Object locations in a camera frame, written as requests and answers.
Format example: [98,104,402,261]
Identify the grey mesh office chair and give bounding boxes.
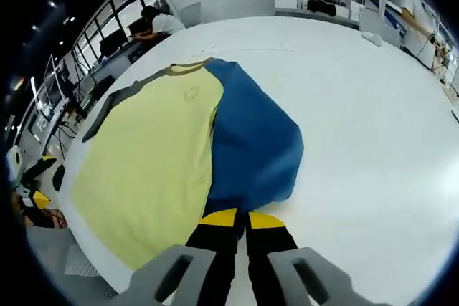
[27,226,119,302]

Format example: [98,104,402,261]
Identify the grey office desk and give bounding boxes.
[80,39,161,83]

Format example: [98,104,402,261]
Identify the black computer monitor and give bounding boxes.
[99,29,126,57]
[127,19,153,38]

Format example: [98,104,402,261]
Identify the white table socket strip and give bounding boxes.
[191,46,297,58]

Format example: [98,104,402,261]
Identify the black cloth bundle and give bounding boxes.
[307,0,337,16]

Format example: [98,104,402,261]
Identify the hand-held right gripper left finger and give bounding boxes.
[121,208,240,306]

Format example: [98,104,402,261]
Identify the white crumpled cloth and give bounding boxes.
[361,32,384,47]

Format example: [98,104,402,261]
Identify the black chair armrest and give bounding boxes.
[52,164,66,191]

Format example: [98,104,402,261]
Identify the yellow blue grey garment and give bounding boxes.
[70,57,305,271]

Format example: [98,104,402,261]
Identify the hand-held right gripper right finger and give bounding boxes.
[245,211,362,306]

